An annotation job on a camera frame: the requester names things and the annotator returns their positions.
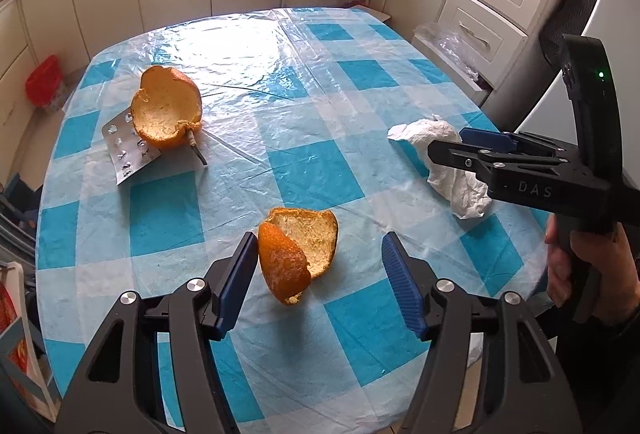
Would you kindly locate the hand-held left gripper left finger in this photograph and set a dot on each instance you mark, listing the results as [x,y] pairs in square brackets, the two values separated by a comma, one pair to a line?
[232,294]

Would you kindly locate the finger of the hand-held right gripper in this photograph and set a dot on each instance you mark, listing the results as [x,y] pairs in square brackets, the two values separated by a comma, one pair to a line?
[450,152]
[487,138]

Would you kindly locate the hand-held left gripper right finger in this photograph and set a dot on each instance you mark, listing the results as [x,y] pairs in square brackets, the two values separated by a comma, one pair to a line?
[405,289]

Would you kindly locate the white tissue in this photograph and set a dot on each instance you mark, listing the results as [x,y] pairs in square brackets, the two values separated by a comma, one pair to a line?
[460,194]

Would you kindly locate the orange peel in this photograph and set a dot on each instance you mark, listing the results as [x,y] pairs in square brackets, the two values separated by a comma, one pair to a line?
[295,254]
[165,108]

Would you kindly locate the person's right hand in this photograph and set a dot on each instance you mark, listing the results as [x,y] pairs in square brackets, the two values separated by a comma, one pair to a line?
[557,274]

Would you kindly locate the white refrigerator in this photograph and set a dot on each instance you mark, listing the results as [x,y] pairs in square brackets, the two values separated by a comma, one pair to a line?
[625,63]

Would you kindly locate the crinkled clear plastic bag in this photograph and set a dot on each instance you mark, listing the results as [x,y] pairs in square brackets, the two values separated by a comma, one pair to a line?
[450,43]

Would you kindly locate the open white drawer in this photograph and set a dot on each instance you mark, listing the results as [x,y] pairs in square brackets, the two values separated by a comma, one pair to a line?
[422,48]

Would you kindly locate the black mesh fabric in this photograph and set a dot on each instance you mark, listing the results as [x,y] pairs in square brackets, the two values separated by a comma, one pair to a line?
[565,13]

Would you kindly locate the blue white checkered tablecloth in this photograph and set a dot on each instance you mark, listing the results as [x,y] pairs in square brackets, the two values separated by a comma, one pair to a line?
[320,163]

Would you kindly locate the thin dark stick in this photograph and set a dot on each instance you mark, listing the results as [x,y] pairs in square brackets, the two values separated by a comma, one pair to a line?
[197,148]

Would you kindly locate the small white stool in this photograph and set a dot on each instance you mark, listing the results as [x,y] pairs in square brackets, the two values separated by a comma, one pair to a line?
[372,13]

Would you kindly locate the silver pill blister pack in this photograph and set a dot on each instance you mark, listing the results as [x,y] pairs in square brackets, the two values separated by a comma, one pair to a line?
[125,153]

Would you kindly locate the clear plastic table cover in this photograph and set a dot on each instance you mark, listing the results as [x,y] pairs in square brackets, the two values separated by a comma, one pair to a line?
[260,48]

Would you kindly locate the red waste basket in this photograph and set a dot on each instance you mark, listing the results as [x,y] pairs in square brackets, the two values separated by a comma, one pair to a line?
[45,81]

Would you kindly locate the cream stove base cabinet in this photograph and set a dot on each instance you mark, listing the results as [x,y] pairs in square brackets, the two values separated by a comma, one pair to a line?
[12,63]

